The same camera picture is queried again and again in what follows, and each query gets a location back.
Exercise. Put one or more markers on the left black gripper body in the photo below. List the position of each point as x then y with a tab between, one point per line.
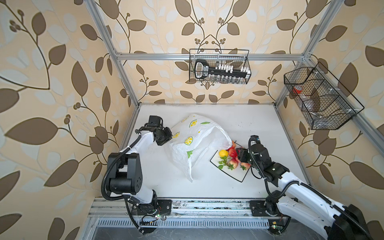
163	135

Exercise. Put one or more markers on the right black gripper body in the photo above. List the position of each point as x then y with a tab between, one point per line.
245	156

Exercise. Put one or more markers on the white plastic bag fruit print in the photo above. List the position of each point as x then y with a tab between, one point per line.
192	138

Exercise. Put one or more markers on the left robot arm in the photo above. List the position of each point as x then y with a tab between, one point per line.
123	179

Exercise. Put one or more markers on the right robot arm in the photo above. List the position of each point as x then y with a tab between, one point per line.
292	197

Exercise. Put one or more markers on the green fake leafy sprig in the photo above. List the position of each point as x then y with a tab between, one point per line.
224	163

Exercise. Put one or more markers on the yellow fake lemon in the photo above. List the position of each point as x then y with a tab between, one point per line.
223	154

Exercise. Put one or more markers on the red item in right basket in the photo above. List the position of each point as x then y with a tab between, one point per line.
297	89

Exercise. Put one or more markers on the black handled tool in basket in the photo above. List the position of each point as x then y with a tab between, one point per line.
203	70

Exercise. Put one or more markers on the back black wire basket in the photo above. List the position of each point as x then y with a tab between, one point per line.
235	57

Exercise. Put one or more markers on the black wire basket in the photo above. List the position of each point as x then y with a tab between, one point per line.
325	102
235	57

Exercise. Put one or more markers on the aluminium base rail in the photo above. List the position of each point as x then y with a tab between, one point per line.
209	214

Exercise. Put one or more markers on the right black wire basket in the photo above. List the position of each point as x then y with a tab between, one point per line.
325	102

